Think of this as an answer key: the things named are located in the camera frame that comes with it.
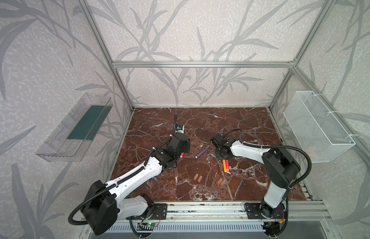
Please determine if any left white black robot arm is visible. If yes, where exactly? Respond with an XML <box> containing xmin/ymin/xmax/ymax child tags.
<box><xmin>79</xmin><ymin>132</ymin><xmax>191</xmax><ymax>236</ymax></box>

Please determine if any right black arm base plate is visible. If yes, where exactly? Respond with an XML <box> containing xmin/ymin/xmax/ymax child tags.
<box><xmin>244</xmin><ymin>202</ymin><xmax>287</xmax><ymax>220</ymax></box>

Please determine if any orange marker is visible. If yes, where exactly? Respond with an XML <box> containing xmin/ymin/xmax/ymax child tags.
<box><xmin>222</xmin><ymin>159</ymin><xmax>227</xmax><ymax>172</ymax></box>

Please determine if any purple marker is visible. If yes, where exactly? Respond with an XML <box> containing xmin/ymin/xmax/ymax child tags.
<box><xmin>195</xmin><ymin>146</ymin><xmax>210</xmax><ymax>158</ymax></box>

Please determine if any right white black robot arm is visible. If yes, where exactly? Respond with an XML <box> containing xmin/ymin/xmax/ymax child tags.
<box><xmin>210</xmin><ymin>134</ymin><xmax>304</xmax><ymax>213</ymax></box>

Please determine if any black corrugated cable right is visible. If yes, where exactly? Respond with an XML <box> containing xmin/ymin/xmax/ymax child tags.
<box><xmin>223</xmin><ymin>128</ymin><xmax>312</xmax><ymax>189</ymax></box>

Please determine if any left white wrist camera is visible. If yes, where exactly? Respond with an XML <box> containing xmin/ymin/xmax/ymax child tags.
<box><xmin>175</xmin><ymin>124</ymin><xmax>185</xmax><ymax>134</ymax></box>

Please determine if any aluminium frame rail front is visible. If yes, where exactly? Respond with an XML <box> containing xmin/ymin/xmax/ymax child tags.
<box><xmin>79</xmin><ymin>201</ymin><xmax>332</xmax><ymax>224</ymax></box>

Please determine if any clear plastic wall bin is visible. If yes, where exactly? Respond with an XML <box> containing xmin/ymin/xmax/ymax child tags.
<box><xmin>36</xmin><ymin>93</ymin><xmax>113</xmax><ymax>162</ymax></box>

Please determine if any black corrugated cable left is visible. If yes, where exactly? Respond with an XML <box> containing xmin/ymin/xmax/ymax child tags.
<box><xmin>68</xmin><ymin>113</ymin><xmax>179</xmax><ymax>226</ymax></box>

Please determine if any white wire mesh basket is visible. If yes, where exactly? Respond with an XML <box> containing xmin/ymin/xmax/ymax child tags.
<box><xmin>284</xmin><ymin>91</ymin><xmax>356</xmax><ymax>163</ymax></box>

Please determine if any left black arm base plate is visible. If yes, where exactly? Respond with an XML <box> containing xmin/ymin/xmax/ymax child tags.
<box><xmin>136</xmin><ymin>203</ymin><xmax>168</xmax><ymax>220</ymax></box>

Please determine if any black corrugated cable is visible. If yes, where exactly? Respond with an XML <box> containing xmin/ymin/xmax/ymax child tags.
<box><xmin>68</xmin><ymin>113</ymin><xmax>179</xmax><ymax>226</ymax></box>
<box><xmin>223</xmin><ymin>128</ymin><xmax>312</xmax><ymax>189</ymax></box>

